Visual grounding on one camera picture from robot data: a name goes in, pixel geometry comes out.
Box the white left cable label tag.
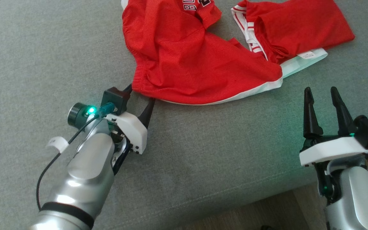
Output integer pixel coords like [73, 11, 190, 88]
[46, 136, 70, 154]

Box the yellow grey sofa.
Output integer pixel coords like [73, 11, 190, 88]
[0, 0, 368, 230]

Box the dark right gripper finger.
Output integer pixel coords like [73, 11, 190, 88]
[303, 87, 324, 140]
[330, 86, 357, 136]

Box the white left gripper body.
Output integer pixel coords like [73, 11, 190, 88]
[103, 112, 148, 175]

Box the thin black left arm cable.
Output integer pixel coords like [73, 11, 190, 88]
[36, 117, 99, 211]

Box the red garment striped white trim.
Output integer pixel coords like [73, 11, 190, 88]
[231, 0, 356, 79]

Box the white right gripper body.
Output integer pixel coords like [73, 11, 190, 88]
[299, 134, 368, 205]

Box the teal left camera connector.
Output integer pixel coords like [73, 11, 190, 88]
[98, 102, 115, 118]

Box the red garment wide white band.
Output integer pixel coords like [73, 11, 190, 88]
[121, 0, 283, 106]

